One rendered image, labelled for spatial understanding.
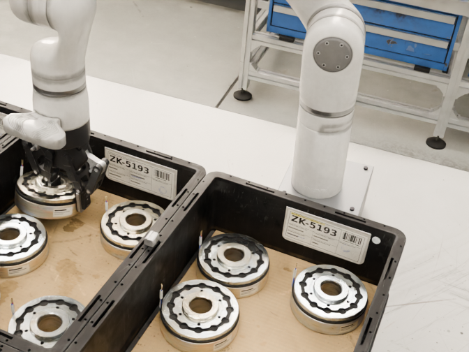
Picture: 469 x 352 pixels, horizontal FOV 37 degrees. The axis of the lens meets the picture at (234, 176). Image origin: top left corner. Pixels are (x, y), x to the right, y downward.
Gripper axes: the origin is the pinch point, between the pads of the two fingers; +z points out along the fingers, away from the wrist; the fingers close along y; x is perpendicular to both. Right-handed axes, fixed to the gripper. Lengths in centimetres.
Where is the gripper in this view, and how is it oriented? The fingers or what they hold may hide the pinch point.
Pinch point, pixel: (68, 195)
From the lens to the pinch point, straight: 109.1
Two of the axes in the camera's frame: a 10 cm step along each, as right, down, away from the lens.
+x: -4.1, 5.3, -7.4
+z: -0.8, 7.9, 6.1
